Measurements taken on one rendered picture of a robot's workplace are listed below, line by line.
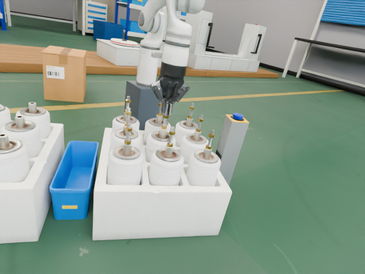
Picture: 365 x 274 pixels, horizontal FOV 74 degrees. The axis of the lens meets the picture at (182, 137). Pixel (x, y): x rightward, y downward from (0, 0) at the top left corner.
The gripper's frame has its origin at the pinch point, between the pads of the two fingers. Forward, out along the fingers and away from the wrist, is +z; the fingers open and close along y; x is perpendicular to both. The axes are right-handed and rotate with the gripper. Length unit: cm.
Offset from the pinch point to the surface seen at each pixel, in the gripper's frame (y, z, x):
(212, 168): 6.3, 10.7, -20.0
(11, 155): -41.4, 10.3, -1.4
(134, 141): -10.1, 10.4, -0.7
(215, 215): 8.8, 26.1, -24.1
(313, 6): 480, -104, 281
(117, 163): -18.7, 11.0, -10.3
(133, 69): 65, 29, 190
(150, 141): -4.8, 10.7, -0.8
